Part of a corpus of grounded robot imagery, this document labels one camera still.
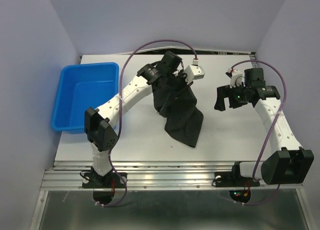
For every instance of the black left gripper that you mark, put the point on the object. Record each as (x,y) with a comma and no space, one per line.
(184,82)

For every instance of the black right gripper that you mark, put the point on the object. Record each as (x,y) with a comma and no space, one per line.
(224,91)

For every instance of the black dotted skirt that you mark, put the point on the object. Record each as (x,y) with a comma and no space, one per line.
(174,100)

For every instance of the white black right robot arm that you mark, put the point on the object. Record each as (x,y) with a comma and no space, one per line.
(289,162)

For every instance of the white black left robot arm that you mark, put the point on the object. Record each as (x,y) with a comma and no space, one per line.
(100,122)

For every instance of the blue plastic bin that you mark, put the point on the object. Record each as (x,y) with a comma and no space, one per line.
(82,86)

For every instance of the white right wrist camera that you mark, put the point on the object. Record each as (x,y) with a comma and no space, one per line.
(235,77)

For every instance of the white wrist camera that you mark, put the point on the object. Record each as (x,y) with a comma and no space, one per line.
(193,72)
(235,77)

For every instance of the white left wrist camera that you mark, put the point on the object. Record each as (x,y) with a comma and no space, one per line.
(193,72)

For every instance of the right side aluminium rail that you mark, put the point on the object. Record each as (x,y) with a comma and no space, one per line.
(253,58)

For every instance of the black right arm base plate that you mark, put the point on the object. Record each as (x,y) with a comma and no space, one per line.
(225,179)

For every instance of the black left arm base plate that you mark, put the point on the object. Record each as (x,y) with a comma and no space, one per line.
(91,180)

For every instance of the aluminium table edge rail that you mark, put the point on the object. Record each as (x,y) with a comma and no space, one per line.
(142,176)

